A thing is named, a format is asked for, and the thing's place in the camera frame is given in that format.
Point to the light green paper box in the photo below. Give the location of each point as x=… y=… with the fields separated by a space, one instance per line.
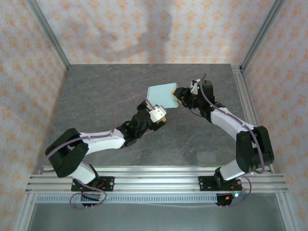
x=161 y=95

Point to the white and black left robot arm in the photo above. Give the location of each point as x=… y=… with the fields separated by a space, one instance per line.
x=103 y=142

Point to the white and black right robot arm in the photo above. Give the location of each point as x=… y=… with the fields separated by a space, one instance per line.
x=228 y=120

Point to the long aluminium base rails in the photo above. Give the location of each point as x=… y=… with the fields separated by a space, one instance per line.
x=156 y=183

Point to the aluminium side rail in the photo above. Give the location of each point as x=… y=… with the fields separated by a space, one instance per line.
x=243 y=91

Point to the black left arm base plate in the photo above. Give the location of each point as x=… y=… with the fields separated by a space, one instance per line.
x=108 y=184

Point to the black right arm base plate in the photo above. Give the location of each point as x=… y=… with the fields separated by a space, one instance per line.
x=204 y=184

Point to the slanted aluminium frame post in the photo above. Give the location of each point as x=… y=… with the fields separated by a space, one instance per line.
x=48 y=33
x=262 y=33

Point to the short aluminium frame leg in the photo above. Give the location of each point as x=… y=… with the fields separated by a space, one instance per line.
x=286 y=214
x=24 y=214

